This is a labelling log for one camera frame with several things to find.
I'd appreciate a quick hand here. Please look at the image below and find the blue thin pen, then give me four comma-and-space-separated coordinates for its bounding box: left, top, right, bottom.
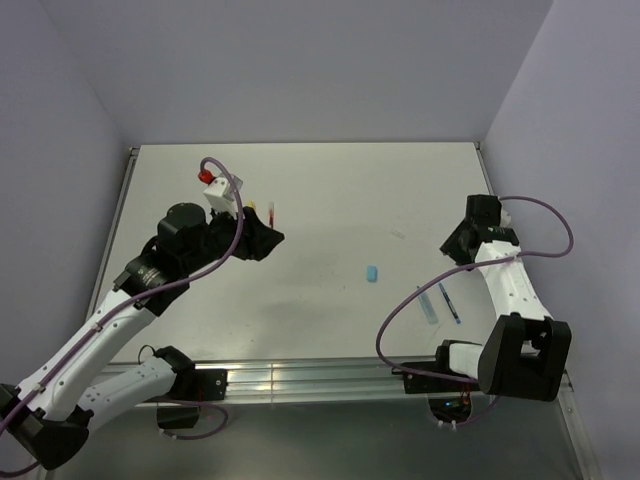
438, 282, 461, 325

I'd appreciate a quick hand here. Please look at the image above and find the blue highlighter pen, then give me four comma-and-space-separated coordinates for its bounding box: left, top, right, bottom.
417, 291, 439, 325

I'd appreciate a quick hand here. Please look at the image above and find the aluminium rail frame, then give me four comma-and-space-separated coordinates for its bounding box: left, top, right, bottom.
99, 349, 574, 406

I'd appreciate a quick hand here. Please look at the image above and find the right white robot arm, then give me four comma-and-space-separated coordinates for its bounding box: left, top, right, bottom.
432, 194, 572, 402

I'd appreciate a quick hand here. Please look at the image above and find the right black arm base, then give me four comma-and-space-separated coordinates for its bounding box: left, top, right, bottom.
391, 360, 480, 395

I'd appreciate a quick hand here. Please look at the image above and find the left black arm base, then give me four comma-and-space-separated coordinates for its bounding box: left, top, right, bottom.
156, 369, 229, 432

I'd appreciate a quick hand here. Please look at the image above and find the blue pen cap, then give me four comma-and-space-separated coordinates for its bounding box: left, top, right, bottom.
366, 265, 378, 283

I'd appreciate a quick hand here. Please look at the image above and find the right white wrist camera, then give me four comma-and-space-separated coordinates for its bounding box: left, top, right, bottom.
500, 209, 512, 228

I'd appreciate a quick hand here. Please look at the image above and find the red thin pen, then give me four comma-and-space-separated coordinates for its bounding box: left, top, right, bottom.
268, 201, 275, 229

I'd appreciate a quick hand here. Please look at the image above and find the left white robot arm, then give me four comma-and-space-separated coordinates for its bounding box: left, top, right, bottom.
1, 203, 285, 470

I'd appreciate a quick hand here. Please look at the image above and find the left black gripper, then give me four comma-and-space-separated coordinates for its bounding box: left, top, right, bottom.
182, 199, 283, 274

